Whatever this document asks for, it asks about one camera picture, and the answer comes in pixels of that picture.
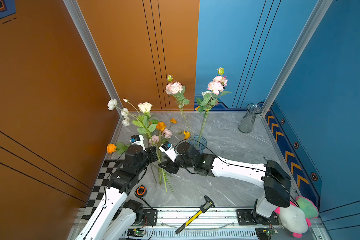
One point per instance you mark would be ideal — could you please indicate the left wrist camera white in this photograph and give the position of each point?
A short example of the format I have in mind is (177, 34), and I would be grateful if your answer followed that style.
(138, 140)

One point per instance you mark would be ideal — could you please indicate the left circuit board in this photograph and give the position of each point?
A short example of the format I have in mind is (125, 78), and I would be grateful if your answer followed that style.
(135, 234)

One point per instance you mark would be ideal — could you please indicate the orange black tape measure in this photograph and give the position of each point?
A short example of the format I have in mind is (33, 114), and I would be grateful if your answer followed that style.
(141, 191)

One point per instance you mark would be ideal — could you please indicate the small white blossom spray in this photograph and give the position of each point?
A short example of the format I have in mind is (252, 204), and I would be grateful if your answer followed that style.
(128, 117)

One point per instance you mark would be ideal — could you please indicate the pink peony spray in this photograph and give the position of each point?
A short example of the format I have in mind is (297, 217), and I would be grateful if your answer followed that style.
(177, 90)
(215, 90)

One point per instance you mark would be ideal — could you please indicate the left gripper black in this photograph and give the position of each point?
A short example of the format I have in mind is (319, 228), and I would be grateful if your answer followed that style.
(151, 153)

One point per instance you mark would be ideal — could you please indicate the orange poppy flower stem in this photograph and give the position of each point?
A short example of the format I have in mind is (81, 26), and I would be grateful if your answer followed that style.
(187, 135)

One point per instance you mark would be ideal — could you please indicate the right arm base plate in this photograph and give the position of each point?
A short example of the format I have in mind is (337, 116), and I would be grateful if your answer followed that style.
(246, 218)

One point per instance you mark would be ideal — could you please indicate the right circuit board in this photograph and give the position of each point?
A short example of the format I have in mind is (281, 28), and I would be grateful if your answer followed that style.
(266, 234)

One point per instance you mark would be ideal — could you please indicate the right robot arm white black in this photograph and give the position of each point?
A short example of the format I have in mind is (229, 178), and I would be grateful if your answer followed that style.
(271, 177)

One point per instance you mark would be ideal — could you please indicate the orange rose with leaves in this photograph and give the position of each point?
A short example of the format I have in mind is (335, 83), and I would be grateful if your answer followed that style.
(119, 148)

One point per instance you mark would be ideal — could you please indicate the cream rose with leaves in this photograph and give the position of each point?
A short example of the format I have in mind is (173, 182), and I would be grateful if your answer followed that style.
(147, 128)

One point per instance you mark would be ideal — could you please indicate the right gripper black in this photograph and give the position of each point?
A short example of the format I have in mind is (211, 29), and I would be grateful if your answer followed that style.
(170, 166)

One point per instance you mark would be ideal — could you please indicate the purple blue glass vase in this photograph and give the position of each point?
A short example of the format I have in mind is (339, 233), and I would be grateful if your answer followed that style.
(198, 142)

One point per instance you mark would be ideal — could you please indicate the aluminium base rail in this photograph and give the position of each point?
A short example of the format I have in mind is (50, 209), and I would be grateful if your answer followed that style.
(218, 223)

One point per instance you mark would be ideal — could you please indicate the circuit board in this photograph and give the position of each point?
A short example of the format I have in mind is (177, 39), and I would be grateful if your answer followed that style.
(135, 234)
(266, 234)

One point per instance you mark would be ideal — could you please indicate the yellow black caliper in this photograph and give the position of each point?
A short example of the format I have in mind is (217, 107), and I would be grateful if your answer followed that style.
(203, 208)

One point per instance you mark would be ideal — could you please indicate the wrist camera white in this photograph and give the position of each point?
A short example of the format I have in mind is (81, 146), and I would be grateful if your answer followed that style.
(170, 151)
(138, 140)

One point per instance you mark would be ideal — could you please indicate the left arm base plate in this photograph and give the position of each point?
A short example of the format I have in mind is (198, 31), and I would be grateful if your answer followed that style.
(146, 214)

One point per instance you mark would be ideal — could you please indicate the checkerboard calibration plate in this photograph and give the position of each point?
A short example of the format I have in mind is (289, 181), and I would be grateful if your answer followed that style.
(100, 185)

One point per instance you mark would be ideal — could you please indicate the clear grey glass vase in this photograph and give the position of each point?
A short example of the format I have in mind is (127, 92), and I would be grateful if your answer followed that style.
(247, 123)

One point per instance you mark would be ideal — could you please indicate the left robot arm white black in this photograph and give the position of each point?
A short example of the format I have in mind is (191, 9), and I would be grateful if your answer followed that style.
(114, 214)

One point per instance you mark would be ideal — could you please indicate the pink rose bundle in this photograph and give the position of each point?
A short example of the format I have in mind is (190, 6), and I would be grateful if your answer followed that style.
(163, 133)

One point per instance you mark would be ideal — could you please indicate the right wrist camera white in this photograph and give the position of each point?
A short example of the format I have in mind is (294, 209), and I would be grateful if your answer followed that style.
(170, 151)

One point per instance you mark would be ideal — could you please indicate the plush toy white green pink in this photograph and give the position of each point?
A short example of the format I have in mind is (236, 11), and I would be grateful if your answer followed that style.
(297, 219)

